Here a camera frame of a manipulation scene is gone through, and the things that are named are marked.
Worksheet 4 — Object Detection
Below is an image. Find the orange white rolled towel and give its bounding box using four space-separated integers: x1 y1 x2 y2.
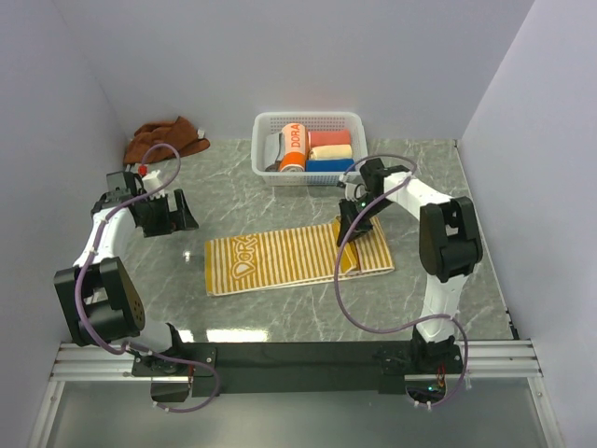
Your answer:
279 123 310 173

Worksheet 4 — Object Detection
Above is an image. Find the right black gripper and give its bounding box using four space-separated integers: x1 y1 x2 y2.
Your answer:
338 194 393 247

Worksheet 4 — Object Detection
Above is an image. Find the black base beam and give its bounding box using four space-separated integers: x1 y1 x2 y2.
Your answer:
131 340 467 403

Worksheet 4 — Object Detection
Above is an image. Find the yellow striped Doraemon towel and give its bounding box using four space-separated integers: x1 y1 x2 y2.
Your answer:
204 218 395 297

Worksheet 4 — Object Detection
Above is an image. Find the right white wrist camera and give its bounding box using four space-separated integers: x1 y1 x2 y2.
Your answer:
337 173 366 201

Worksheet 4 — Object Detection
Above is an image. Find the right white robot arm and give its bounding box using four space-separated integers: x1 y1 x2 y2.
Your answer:
337 156 483 372

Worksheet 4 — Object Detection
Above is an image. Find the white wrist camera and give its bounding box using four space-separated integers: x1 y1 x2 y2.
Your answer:
337 173 366 201
137 165 164 199

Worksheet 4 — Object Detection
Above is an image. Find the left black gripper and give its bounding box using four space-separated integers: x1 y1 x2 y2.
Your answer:
139 189 198 237

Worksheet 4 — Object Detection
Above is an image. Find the cream rolled towel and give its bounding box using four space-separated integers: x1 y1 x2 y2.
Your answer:
309 144 353 161

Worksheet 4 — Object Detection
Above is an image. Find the aluminium rail frame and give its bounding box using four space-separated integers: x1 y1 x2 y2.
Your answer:
30 340 562 447

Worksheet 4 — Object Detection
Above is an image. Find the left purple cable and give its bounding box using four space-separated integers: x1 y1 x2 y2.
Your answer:
74 142 221 413

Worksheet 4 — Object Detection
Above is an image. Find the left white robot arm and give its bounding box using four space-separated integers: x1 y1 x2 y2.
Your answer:
53 170 199 375

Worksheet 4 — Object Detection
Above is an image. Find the grey rolled towel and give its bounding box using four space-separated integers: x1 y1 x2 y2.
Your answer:
263 132 285 172

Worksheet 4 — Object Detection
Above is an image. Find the blue rolled towel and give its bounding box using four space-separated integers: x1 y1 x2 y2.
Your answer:
306 159 354 173

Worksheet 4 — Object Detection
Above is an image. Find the red rolled towel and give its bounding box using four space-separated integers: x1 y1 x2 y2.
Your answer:
309 129 351 147

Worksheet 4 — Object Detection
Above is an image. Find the brown crumpled towel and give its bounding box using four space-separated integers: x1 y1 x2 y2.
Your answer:
123 116 211 165

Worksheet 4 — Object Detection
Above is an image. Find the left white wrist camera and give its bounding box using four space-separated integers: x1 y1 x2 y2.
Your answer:
137 165 164 199

